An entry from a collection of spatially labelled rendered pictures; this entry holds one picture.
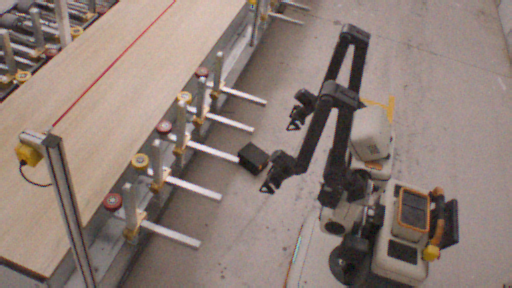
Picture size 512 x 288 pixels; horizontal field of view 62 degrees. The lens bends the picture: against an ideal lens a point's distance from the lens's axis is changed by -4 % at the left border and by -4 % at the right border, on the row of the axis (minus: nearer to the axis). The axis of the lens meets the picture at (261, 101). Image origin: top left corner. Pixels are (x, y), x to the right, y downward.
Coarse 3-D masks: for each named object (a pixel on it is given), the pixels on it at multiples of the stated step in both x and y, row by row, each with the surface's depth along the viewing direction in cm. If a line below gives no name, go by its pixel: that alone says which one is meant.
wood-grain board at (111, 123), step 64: (128, 0) 308; (192, 0) 321; (64, 64) 248; (128, 64) 257; (192, 64) 266; (0, 128) 207; (64, 128) 213; (128, 128) 220; (0, 192) 182; (0, 256) 162; (64, 256) 167
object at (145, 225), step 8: (112, 216) 193; (120, 216) 192; (144, 224) 191; (152, 224) 192; (152, 232) 191; (160, 232) 190; (168, 232) 190; (176, 232) 191; (176, 240) 189; (184, 240) 189; (192, 240) 189; (192, 248) 189
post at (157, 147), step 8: (152, 144) 187; (160, 144) 187; (152, 152) 190; (160, 152) 190; (152, 160) 193; (160, 160) 194; (152, 168) 197; (160, 168) 197; (160, 176) 201; (160, 192) 209; (160, 200) 213
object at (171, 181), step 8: (152, 176) 209; (168, 176) 209; (168, 184) 209; (176, 184) 207; (184, 184) 207; (192, 184) 208; (192, 192) 207; (200, 192) 205; (208, 192) 206; (216, 200) 205
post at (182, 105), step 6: (180, 102) 204; (186, 102) 205; (180, 108) 204; (186, 108) 208; (180, 114) 207; (180, 120) 209; (180, 126) 212; (180, 132) 215; (180, 138) 218; (180, 144) 221; (180, 156) 227; (180, 162) 230
